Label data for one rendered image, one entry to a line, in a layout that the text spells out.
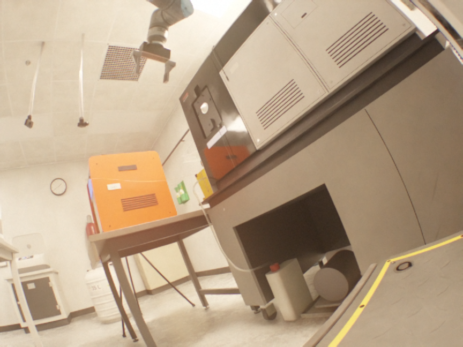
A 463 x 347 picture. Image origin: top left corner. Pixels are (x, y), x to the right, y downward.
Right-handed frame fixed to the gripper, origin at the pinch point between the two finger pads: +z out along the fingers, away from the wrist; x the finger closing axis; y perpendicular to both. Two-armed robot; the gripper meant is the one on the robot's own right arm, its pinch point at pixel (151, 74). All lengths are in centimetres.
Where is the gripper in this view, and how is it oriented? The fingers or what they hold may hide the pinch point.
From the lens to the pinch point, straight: 95.0
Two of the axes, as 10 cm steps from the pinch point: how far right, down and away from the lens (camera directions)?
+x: 7.2, 0.2, 6.9
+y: 6.9, -0.4, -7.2
